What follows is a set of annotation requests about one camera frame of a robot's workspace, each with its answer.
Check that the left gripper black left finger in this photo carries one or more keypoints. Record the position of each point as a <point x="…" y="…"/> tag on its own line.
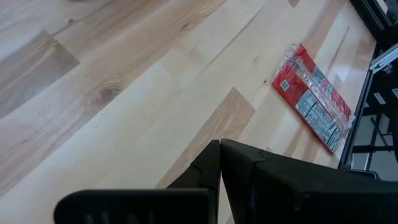
<point x="140" y="207"/>

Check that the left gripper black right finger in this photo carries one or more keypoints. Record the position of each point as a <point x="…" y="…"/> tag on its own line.
<point x="295" y="193"/>

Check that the red popcorn bag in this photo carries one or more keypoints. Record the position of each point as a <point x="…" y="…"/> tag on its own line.
<point x="298" y="87"/>

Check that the black metal table frame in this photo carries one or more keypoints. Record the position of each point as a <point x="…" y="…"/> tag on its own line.
<point x="357" y="118"/>

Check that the white aluminium rail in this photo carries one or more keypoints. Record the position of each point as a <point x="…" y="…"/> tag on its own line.
<point x="384" y="59"/>

